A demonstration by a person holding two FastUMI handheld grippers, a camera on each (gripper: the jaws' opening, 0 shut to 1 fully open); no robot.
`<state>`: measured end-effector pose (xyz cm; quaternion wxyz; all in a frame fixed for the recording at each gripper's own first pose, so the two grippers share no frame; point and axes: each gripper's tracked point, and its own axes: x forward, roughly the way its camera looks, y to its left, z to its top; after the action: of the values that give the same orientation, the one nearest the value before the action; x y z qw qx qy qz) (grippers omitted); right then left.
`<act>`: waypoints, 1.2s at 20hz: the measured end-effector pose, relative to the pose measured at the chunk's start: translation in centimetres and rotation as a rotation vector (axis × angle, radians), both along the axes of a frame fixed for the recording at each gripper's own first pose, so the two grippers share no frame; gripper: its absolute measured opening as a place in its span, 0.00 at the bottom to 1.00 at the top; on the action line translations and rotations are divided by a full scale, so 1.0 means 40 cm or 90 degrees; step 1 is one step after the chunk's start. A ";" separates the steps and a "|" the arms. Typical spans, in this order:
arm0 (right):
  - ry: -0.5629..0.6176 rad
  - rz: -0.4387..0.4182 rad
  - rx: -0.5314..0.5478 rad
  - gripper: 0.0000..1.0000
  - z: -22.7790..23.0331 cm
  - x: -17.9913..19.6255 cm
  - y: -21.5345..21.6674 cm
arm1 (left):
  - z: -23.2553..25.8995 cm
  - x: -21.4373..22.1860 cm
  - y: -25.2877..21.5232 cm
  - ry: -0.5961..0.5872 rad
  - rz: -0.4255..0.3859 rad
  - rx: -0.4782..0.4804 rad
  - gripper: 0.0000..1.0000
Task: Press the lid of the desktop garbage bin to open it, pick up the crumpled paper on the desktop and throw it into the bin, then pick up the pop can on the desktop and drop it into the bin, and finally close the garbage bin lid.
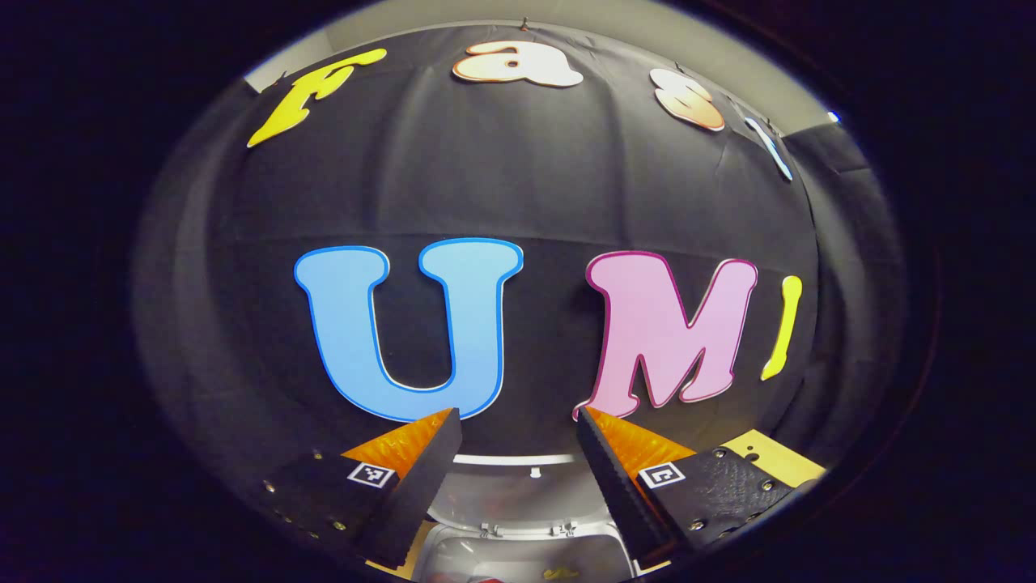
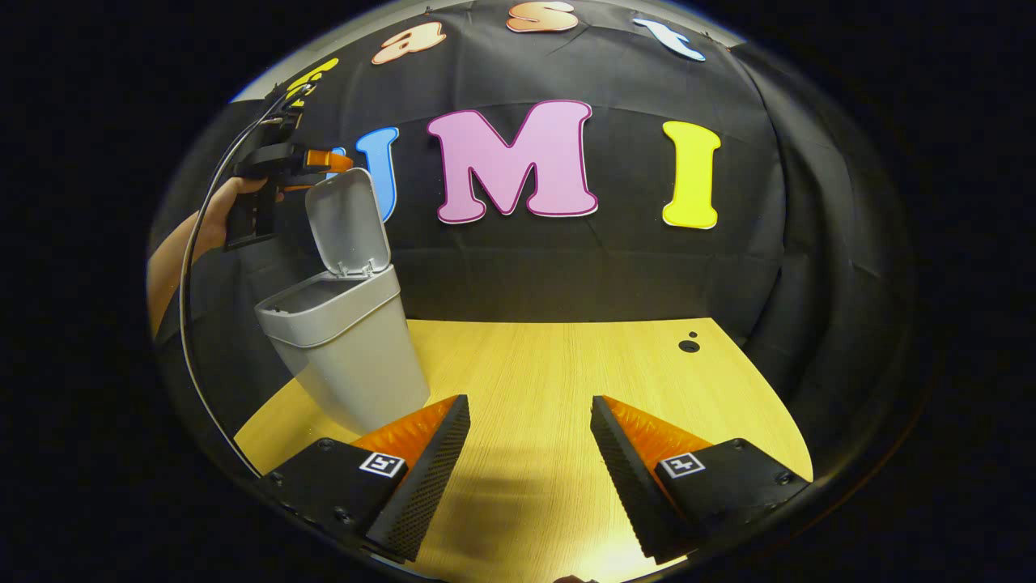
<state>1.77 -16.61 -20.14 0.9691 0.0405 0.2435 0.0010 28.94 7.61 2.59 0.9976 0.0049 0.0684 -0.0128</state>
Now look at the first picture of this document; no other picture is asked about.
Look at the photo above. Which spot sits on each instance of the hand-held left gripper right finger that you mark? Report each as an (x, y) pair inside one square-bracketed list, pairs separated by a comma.
[(615, 494)]

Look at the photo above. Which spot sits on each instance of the black backdrop cloth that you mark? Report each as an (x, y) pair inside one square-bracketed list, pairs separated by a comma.
[(518, 186)]

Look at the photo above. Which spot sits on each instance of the wooden desktop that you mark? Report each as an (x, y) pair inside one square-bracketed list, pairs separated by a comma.
[(777, 461)]

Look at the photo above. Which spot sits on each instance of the yellow paper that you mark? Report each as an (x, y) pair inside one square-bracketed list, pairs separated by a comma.
[(561, 574)]

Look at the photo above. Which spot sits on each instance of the white desktop garbage bin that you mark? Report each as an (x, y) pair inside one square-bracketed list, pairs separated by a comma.
[(518, 494)]

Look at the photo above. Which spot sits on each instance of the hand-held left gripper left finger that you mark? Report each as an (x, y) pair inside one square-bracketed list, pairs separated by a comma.
[(421, 494)]

